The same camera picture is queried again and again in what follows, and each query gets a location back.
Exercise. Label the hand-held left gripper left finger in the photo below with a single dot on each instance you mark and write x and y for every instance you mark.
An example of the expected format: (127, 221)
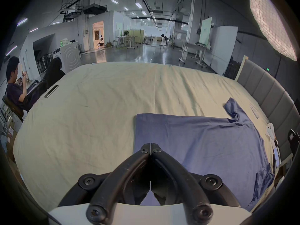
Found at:
(131, 170)

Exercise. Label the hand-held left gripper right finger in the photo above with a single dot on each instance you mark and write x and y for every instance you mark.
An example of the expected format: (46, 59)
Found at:
(173, 170)

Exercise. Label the dark blue shirt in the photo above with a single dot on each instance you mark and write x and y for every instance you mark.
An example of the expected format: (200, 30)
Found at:
(199, 146)

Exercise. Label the bed with beige sheet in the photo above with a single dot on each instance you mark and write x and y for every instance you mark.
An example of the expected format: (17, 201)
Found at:
(105, 106)

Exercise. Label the white card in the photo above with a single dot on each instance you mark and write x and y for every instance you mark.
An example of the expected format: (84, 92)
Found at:
(254, 111)

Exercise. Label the black-screen phone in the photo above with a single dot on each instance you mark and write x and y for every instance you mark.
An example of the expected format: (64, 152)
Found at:
(277, 157)

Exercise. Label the white hand controller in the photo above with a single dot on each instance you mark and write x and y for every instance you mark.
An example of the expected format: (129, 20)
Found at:
(271, 129)

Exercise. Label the silver phone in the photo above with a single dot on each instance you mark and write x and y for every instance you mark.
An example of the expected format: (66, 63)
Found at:
(51, 91)

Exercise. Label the white desk with metal legs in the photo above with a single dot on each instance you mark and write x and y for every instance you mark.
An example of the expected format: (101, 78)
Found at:
(194, 49)

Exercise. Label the black device on stand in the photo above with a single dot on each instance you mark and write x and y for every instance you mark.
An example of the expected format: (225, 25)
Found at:
(293, 140)

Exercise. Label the grey padded headboard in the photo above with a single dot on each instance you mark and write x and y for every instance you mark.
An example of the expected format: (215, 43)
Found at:
(269, 90)

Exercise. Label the black office chair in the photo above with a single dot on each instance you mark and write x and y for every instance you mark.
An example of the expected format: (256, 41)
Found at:
(35, 90)

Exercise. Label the white washing machine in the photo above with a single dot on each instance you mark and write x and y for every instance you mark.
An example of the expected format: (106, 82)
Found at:
(70, 56)

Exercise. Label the pale green whiteboard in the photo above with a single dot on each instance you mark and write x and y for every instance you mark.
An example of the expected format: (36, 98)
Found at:
(205, 30)

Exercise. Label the round softbox lamp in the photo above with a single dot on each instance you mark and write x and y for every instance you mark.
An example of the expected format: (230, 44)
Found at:
(271, 20)

